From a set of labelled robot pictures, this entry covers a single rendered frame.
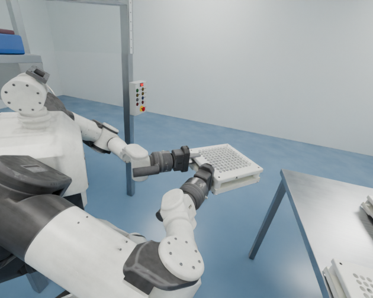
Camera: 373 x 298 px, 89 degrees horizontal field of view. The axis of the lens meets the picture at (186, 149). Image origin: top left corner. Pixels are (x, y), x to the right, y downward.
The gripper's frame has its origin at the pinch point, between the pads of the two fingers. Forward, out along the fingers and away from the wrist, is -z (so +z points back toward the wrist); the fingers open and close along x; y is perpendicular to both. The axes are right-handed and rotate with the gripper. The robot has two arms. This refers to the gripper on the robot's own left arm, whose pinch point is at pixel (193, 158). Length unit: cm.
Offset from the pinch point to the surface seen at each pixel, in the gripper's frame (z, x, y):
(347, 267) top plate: -31, 11, 52
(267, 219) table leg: -64, 58, 1
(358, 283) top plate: -30, 12, 56
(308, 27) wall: -286, -90, -216
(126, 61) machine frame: 19, -28, -94
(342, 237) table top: -51, 19, 41
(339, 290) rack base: -26, 15, 55
